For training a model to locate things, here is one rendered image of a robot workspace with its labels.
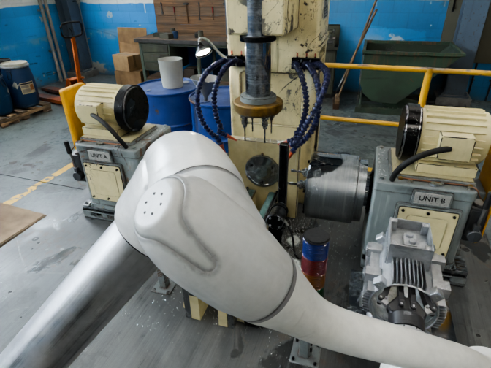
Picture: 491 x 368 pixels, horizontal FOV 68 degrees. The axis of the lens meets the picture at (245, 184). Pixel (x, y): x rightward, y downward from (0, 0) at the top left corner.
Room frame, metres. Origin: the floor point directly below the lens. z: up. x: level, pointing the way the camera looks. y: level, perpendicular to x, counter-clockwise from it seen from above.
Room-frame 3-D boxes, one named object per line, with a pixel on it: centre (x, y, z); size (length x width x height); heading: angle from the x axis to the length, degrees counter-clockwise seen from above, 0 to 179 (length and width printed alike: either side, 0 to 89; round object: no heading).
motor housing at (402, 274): (0.71, -0.41, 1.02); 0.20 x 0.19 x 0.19; 160
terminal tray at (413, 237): (0.74, -0.42, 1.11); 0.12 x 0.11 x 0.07; 160
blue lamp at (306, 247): (0.65, -0.16, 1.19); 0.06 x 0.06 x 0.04
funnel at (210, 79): (2.86, 0.28, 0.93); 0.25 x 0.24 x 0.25; 160
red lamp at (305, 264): (0.65, -0.16, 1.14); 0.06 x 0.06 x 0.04
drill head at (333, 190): (1.15, -0.36, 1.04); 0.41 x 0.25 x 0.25; 72
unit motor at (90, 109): (1.43, 0.57, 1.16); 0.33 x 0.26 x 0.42; 72
